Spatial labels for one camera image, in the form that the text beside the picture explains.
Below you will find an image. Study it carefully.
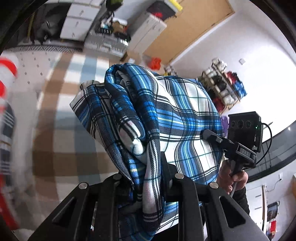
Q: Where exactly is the orange bag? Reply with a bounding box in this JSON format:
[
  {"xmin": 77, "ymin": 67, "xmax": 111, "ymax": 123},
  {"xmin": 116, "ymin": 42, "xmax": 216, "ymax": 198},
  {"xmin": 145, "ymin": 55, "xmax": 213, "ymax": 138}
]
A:
[{"xmin": 148, "ymin": 57, "xmax": 162, "ymax": 70}]

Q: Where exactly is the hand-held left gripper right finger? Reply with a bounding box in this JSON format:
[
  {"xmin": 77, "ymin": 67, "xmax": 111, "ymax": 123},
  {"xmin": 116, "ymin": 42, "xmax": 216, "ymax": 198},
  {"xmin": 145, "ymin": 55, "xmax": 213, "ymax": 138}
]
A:
[{"xmin": 160, "ymin": 152, "xmax": 270, "ymax": 241}]

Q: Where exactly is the person's right forearm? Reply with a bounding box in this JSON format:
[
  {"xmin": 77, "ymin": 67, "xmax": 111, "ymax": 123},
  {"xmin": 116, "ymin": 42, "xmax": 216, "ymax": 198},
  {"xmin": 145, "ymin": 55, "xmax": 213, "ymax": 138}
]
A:
[{"xmin": 231, "ymin": 185, "xmax": 250, "ymax": 216}]

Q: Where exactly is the blue plaid shirt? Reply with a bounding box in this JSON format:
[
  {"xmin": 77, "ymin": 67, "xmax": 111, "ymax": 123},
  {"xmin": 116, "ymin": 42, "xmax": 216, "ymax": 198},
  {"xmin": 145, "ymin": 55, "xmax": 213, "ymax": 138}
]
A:
[{"xmin": 69, "ymin": 62, "xmax": 226, "ymax": 241}]

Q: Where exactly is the white drawer cabinet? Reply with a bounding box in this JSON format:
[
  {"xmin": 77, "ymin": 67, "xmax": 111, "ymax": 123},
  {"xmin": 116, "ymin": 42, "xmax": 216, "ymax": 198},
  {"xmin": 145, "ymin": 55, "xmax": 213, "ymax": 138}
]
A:
[{"xmin": 60, "ymin": 0, "xmax": 104, "ymax": 41}]

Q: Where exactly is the person's right hand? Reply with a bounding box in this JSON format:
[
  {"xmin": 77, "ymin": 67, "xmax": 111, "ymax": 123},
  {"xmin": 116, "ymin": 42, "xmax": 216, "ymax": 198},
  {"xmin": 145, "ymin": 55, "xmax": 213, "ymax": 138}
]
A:
[{"xmin": 218, "ymin": 160, "xmax": 249, "ymax": 196}]

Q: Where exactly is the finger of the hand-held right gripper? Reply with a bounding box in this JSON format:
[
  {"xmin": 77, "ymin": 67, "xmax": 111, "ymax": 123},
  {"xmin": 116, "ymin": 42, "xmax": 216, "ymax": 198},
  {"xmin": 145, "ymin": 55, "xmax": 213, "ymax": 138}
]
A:
[{"xmin": 200, "ymin": 129, "xmax": 236, "ymax": 151}]

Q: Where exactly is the silver equipment case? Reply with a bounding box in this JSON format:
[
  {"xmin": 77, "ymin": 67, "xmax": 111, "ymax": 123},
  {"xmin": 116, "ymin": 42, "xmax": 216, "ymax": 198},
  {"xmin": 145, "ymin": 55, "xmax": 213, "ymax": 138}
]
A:
[{"xmin": 84, "ymin": 30, "xmax": 130, "ymax": 56}]

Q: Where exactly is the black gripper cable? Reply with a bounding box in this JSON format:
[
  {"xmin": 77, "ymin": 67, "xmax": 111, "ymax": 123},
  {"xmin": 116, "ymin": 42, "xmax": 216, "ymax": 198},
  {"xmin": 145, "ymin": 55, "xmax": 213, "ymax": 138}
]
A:
[{"xmin": 255, "ymin": 123, "xmax": 273, "ymax": 165}]

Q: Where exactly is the white two-door cabinet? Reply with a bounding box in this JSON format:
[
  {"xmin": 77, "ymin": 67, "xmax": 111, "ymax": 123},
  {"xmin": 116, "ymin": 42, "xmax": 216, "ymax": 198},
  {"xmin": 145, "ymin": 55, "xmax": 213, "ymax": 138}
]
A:
[{"xmin": 128, "ymin": 11, "xmax": 167, "ymax": 55}]

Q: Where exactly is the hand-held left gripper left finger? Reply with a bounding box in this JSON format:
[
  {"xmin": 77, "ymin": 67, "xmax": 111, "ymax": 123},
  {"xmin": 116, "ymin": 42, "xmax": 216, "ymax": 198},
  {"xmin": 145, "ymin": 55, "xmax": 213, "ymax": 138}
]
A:
[{"xmin": 28, "ymin": 173, "xmax": 137, "ymax": 241}]

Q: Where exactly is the white dotted mat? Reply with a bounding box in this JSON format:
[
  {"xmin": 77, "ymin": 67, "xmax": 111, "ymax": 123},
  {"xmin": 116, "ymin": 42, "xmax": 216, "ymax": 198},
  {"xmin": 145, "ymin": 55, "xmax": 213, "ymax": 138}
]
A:
[{"xmin": 0, "ymin": 50, "xmax": 63, "ymax": 112}]

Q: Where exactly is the white cloth with red print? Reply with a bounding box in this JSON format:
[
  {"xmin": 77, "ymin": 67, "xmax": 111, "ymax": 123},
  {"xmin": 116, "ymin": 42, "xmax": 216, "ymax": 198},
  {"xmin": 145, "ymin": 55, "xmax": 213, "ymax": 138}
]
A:
[{"xmin": 0, "ymin": 58, "xmax": 19, "ymax": 230}]

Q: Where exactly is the brown checked blanket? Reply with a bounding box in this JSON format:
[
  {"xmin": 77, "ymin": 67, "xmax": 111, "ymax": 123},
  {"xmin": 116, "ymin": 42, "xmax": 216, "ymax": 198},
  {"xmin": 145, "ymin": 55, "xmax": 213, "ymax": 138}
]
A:
[{"xmin": 32, "ymin": 52, "xmax": 144, "ymax": 186}]

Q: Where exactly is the wooden door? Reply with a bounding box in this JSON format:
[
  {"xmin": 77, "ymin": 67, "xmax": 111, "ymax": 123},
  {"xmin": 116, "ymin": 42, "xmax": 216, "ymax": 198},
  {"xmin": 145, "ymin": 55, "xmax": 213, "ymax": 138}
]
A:
[{"xmin": 142, "ymin": 0, "xmax": 235, "ymax": 65}]

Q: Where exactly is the black box with yellow lid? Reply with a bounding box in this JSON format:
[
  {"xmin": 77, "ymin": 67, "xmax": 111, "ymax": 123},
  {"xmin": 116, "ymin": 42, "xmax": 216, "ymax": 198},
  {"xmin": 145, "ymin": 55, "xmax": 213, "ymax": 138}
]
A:
[{"xmin": 147, "ymin": 0, "xmax": 183, "ymax": 20}]

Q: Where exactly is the wooden shoe rack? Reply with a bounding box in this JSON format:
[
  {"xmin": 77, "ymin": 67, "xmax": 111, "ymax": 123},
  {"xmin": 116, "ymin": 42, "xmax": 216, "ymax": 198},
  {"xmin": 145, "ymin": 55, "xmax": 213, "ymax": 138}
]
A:
[{"xmin": 196, "ymin": 58, "xmax": 248, "ymax": 114}]

